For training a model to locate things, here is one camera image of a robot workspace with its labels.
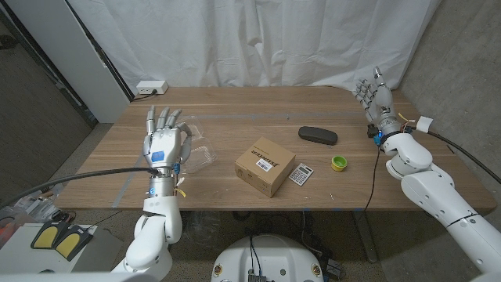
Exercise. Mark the black glasses case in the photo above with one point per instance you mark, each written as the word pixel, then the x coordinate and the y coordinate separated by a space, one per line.
pixel 317 135

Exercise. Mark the white low cabinet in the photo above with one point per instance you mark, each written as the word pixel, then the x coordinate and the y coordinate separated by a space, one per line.
pixel 98 250

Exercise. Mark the cardboard packing box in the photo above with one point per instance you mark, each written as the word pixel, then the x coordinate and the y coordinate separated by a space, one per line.
pixel 268 166

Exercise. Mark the black power adapter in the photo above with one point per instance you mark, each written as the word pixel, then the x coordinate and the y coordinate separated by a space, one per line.
pixel 333 267

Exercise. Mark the yellow black foot pedal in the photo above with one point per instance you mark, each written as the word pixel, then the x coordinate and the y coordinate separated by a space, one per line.
pixel 70 243
pixel 46 237

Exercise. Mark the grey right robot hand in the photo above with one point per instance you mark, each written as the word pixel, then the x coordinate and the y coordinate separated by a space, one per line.
pixel 381 103

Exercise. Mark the clear plastic clamshell container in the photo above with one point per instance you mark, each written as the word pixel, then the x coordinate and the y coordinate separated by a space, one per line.
pixel 201 154

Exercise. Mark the white robot head rim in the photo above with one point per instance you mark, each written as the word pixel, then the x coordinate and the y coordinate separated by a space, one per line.
pixel 78 277

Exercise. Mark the white leaning panel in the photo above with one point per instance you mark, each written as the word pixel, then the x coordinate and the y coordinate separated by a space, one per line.
pixel 70 58

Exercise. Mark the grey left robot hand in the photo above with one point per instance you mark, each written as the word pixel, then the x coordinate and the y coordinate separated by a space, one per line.
pixel 164 145

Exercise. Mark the white robot torso base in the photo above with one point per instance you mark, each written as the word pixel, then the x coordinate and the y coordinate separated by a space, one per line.
pixel 266 258

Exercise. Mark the white power strip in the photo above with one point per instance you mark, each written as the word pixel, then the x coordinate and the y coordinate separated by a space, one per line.
pixel 150 87

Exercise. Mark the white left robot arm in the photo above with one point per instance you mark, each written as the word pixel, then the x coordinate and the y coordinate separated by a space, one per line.
pixel 160 227

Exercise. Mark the plastic bag of tools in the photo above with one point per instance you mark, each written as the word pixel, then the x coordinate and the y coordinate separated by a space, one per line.
pixel 39 197

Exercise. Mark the white pocket calculator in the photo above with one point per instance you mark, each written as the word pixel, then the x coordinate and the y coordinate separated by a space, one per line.
pixel 300 174

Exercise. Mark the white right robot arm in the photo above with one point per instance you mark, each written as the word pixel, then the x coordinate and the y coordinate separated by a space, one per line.
pixel 438 192

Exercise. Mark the green yellow plastic cup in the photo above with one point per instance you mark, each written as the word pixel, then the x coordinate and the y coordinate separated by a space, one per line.
pixel 339 163

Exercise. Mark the white fabric curtain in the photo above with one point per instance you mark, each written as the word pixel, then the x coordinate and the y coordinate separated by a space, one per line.
pixel 254 39

